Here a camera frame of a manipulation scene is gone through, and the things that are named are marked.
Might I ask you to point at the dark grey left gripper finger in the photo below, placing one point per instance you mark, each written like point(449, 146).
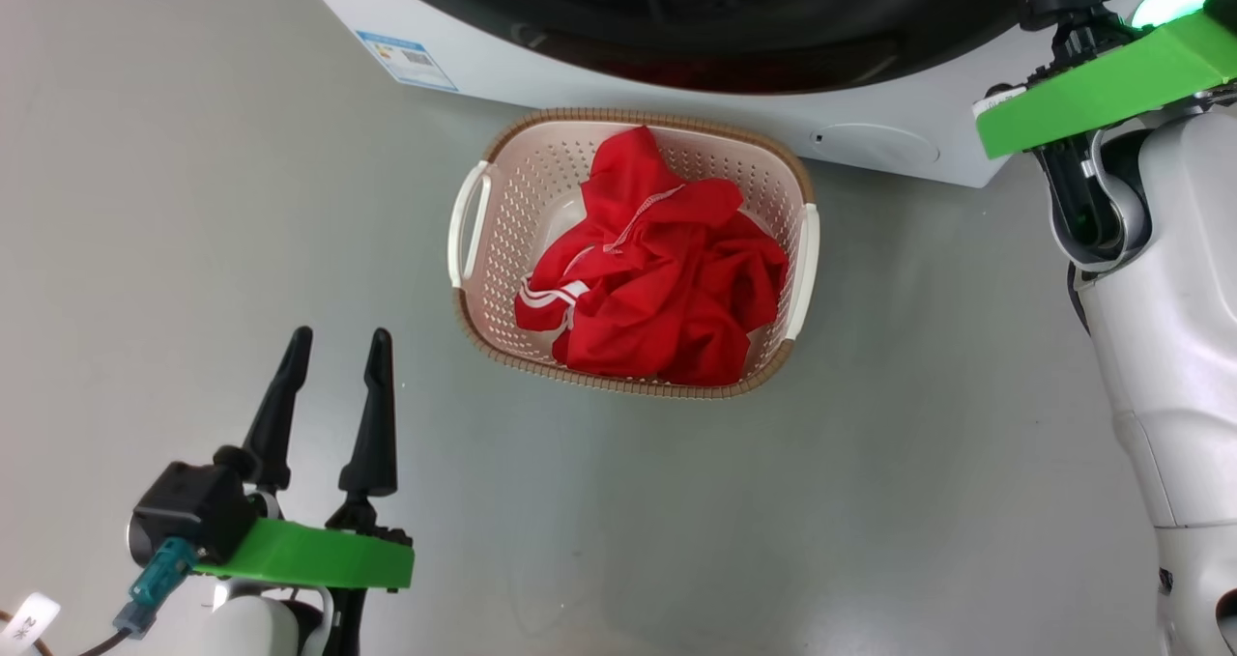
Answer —
point(275, 414)
point(374, 424)

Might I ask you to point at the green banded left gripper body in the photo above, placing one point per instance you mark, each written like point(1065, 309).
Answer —
point(309, 555)

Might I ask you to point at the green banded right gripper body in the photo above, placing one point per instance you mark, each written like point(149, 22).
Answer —
point(1111, 91)

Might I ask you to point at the red garment with white stripes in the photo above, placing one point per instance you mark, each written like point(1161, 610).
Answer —
point(667, 318)

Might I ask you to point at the washing machine door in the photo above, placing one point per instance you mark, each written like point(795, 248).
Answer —
point(725, 28)

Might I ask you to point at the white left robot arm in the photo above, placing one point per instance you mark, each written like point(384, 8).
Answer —
point(256, 627)

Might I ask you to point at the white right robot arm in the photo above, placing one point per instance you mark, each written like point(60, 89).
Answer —
point(1179, 366)

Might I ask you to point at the cream perforated laundry basket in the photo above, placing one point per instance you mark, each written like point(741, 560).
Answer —
point(522, 202)

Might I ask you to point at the white front-load washing machine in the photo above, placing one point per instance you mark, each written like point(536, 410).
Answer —
point(676, 105)

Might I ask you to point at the round white filter cover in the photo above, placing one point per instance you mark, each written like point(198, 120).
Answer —
point(875, 144)

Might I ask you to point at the blue energy label sticker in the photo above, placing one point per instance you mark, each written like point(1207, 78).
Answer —
point(406, 60)

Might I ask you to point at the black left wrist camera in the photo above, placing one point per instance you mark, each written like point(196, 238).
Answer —
point(193, 506)

